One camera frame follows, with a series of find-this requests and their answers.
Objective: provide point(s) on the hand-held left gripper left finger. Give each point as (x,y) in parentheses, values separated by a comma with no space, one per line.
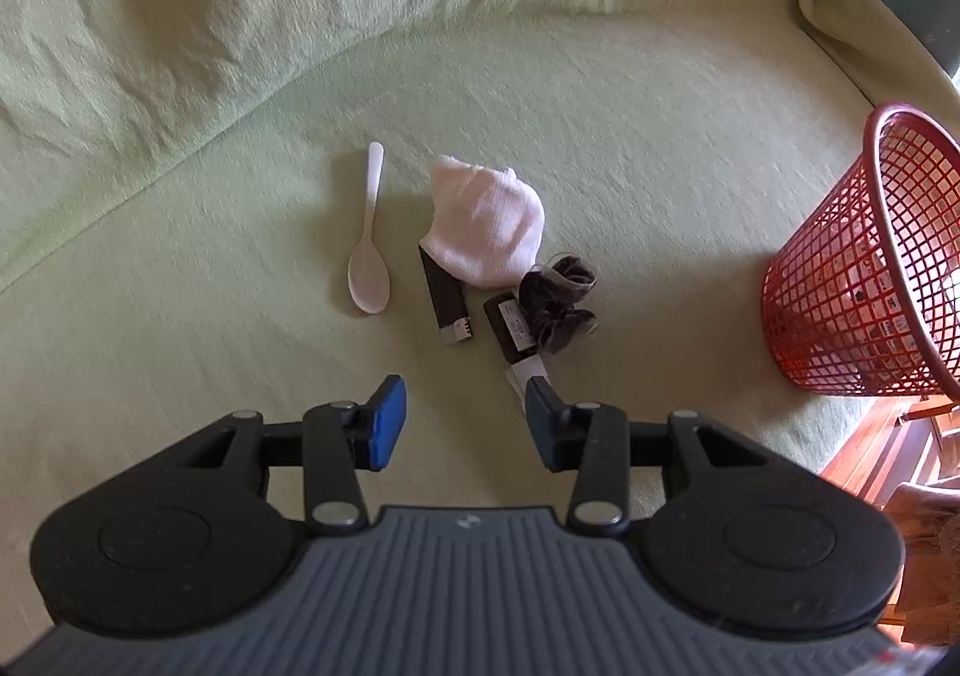
(390,421)

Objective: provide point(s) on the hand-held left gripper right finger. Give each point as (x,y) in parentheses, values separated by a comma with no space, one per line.
(540,421)

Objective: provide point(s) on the black rectangular box with tag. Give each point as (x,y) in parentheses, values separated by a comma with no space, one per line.
(506,331)

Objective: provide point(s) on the dark purple scrunchie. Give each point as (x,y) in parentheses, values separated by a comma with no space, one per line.
(555,316)

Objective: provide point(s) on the black stick with silver end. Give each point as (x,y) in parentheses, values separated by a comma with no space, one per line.
(442,297)

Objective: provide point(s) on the white plastic spoon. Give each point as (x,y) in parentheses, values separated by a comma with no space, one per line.
(369,278)

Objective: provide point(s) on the white knit cloth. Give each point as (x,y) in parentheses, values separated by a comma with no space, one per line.
(480,218)

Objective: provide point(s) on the red plastic mesh basket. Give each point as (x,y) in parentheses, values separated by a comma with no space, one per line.
(871,147)

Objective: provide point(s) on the green sofa cover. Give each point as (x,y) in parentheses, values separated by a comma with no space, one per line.
(300,46)

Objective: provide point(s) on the wooden chair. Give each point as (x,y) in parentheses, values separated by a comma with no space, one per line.
(926,421)

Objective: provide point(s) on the person's beige clothing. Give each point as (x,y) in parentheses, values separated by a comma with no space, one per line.
(930,548)

